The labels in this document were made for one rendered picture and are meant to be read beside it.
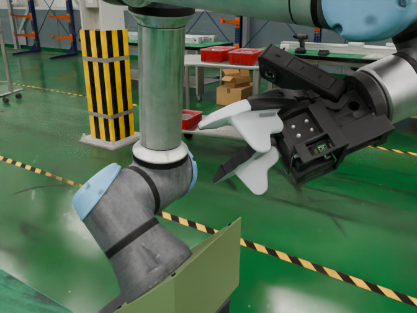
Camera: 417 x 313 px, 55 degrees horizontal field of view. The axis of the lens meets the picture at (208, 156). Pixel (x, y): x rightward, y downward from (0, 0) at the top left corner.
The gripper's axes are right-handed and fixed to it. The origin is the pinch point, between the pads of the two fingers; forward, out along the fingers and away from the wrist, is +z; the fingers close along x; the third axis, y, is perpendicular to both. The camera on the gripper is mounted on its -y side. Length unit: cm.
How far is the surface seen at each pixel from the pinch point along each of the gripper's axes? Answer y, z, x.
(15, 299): -5, 44, 39
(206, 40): -382, -109, 435
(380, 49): -191, -254, 334
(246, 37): -485, -221, 595
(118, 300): 2.9, 25.1, 41.0
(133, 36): -456, -9, 448
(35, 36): -930, 235, 792
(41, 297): -4, 39, 40
